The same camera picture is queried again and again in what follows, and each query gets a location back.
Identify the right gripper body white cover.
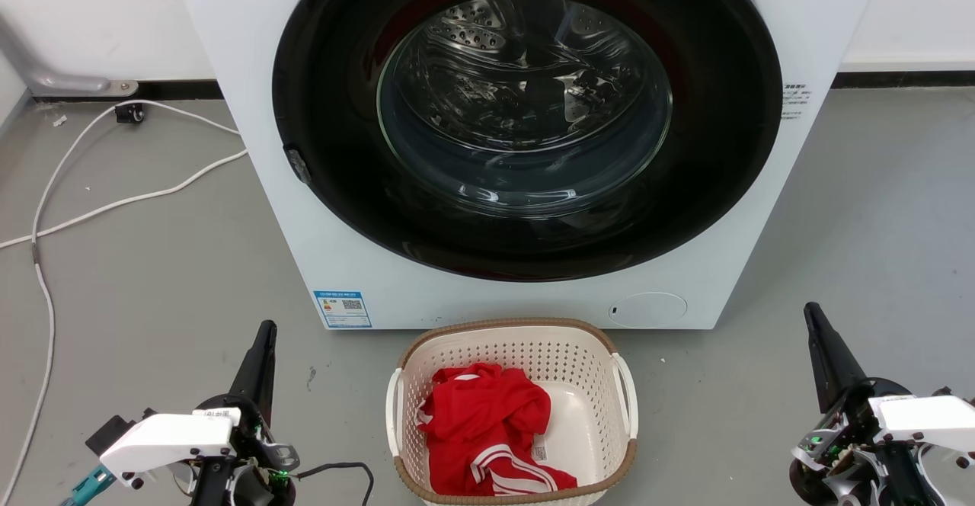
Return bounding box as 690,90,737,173
789,379,975,506

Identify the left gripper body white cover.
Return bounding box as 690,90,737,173
85,394,301,506

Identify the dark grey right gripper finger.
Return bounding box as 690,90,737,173
804,302,870,415

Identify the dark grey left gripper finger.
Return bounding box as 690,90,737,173
229,321,277,424

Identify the cream perforated laundry basket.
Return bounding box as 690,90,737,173
385,318,639,506

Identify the blue energy label sticker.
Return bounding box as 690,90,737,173
313,290,373,330

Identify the round white filter cover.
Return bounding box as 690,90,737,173
608,292,689,330

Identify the red white-striped garment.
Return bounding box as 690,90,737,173
416,363,578,498

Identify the black round washer door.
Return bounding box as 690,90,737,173
272,0,784,283

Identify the small printed text sticker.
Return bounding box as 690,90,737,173
781,83,813,121

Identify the white front-load washing machine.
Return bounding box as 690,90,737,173
166,0,890,331

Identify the grey metal pipe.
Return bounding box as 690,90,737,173
0,14,139,98

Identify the steel washer drum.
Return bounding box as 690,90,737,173
379,0,673,217

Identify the teal cable connector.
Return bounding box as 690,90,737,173
59,466,117,506

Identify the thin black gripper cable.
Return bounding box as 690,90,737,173
296,461,375,506

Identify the white power cable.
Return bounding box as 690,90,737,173
0,149,249,251

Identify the white hose cable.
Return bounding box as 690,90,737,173
0,100,241,492

